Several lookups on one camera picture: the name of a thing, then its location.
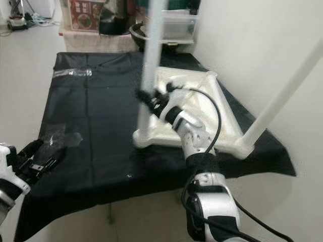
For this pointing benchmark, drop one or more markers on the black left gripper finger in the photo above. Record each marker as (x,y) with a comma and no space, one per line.
(59,159)
(33,146)

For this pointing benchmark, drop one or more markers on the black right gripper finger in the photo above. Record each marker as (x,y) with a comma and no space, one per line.
(144,96)

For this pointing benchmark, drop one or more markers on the white plastic table top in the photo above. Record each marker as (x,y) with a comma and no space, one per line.
(161,135)

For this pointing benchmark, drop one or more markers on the white plastic table leg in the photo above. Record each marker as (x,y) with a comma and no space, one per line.
(154,50)
(282,101)

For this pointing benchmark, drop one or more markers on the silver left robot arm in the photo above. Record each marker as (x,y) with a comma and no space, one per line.
(7,199)

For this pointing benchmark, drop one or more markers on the cross shaped clear tape patch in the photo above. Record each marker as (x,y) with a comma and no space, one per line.
(70,138)

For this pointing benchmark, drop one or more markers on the black tablecloth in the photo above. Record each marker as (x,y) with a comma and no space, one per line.
(106,126)

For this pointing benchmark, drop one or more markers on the black round basin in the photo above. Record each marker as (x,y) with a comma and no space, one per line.
(139,40)

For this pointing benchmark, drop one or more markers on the pink patterned cloth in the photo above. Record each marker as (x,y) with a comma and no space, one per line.
(96,44)

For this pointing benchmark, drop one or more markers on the long clear tape strip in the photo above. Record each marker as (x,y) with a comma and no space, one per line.
(73,73)

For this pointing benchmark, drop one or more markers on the clear plastic storage box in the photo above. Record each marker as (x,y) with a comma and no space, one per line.
(181,27)

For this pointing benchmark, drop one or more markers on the dark plastic bag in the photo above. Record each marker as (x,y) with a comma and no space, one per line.
(116,17)

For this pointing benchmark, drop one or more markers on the dark green round lid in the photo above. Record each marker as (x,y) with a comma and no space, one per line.
(181,4)

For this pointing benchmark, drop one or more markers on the red printed carton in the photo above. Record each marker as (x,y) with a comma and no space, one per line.
(86,15)

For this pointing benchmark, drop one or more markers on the small black white appliance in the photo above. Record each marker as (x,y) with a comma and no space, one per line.
(17,24)

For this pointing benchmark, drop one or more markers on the white cabinet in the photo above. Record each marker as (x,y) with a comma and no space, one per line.
(43,7)

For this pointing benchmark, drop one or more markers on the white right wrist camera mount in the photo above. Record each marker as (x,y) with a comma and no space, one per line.
(175,101)

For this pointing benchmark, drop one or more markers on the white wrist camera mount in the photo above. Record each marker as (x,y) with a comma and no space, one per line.
(175,101)
(6,159)

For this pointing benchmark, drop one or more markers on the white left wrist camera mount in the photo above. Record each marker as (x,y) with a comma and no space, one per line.
(6,159)

